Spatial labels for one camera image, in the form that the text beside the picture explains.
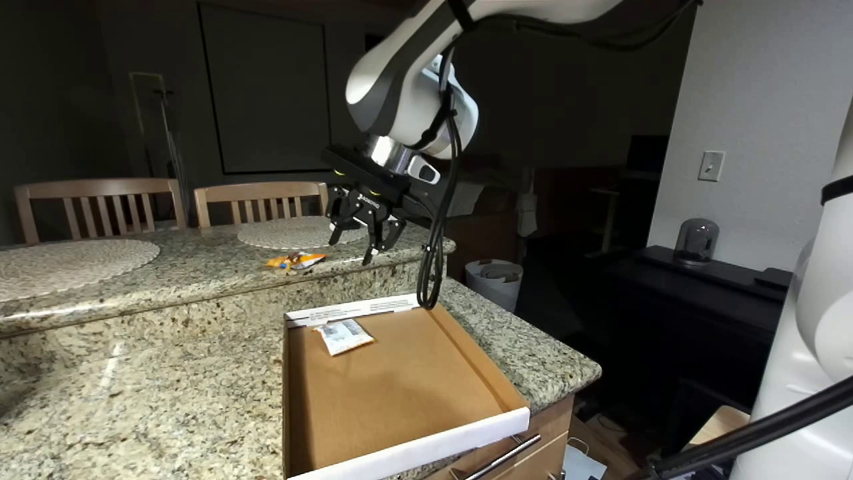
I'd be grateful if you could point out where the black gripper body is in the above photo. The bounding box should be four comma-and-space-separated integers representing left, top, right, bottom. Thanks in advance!
332, 178, 421, 236

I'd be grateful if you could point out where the orange sachet with white back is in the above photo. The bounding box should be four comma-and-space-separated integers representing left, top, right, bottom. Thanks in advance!
315, 316, 375, 358

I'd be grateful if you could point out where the flat cardboard box white rim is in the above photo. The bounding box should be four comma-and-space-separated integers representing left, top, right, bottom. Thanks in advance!
280, 290, 533, 480

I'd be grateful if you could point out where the round woven placemat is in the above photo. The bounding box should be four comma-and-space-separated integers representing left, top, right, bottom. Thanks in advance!
234, 214, 368, 254
0, 236, 162, 303

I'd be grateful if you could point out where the wooden slat-back chair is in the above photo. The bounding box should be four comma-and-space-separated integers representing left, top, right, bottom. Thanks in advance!
192, 178, 332, 231
11, 176, 190, 248

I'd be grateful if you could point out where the white bag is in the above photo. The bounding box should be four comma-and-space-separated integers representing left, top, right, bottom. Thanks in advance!
448, 178, 488, 220

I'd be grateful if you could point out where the white trash bin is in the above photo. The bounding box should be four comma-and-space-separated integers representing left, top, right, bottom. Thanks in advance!
463, 255, 525, 315

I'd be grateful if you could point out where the metal kettle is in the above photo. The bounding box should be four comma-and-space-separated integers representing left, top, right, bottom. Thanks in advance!
672, 216, 719, 263

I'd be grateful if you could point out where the dark sideboard cabinet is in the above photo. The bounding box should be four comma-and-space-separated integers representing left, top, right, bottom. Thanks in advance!
583, 244, 797, 448

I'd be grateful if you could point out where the light wooden board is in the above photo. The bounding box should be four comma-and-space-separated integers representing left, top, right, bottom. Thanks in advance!
688, 406, 753, 451

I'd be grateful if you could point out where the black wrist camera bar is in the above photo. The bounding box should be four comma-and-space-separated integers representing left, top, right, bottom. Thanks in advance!
320, 143, 448, 227

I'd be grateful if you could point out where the metal drawer handle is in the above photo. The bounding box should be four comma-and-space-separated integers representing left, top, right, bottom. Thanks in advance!
460, 431, 544, 480

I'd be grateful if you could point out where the white light switch plate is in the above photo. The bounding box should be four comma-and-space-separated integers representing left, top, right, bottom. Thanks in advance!
695, 147, 727, 184

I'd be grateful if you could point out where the black cable strap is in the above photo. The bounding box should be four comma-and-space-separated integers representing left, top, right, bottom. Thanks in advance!
819, 174, 853, 207

